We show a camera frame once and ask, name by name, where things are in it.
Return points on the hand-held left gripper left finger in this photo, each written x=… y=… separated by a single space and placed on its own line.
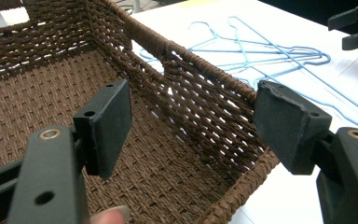
x=108 y=124

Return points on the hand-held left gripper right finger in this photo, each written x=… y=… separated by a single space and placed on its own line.
x=287 y=127

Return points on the brown woven basket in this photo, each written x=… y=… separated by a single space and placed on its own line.
x=43 y=93

